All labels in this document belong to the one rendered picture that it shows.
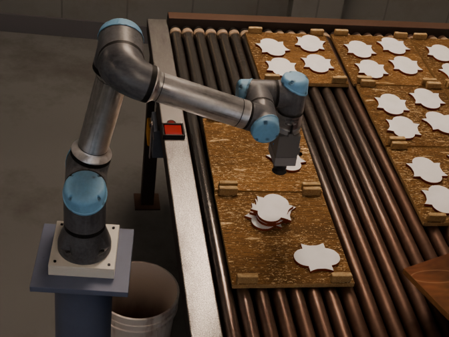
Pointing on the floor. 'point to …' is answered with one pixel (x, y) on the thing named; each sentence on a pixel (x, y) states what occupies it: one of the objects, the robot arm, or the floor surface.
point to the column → (83, 289)
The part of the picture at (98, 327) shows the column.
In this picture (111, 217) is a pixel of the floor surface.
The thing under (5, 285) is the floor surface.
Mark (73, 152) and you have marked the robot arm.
